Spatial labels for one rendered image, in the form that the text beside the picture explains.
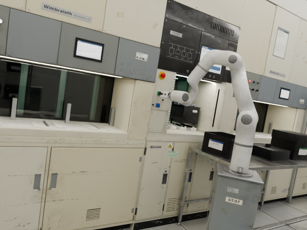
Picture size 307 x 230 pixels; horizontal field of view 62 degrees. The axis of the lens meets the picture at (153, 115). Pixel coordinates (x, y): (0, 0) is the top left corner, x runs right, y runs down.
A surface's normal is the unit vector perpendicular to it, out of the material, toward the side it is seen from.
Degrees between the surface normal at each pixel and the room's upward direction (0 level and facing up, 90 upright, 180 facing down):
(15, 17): 90
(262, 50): 90
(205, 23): 90
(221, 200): 90
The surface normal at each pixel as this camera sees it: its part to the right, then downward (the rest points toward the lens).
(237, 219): -0.22, 0.05
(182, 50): 0.52, 0.15
